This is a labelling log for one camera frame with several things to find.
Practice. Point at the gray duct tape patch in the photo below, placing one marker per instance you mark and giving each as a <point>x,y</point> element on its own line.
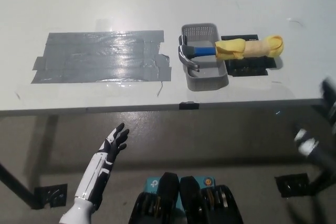
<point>92,56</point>

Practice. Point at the gray plastic basket container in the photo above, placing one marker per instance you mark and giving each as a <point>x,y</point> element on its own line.
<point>207,74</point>

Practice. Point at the black table leg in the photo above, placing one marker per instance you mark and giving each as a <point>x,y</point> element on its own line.
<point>15,182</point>
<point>319,182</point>

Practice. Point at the black tape patch on desk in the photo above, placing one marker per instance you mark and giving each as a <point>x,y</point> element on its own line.
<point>246,68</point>

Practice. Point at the black floor tape patch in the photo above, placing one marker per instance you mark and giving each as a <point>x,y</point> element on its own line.
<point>50,196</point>
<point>291,184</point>

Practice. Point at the black teal robot body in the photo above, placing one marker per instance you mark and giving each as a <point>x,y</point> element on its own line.
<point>170,190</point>

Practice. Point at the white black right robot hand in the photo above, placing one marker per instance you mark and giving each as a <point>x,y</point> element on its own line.
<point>305,144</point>

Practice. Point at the blue hammer with yellow cloth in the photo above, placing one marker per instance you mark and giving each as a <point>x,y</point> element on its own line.
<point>204,51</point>

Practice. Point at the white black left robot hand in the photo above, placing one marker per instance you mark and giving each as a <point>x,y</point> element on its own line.
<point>110,150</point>

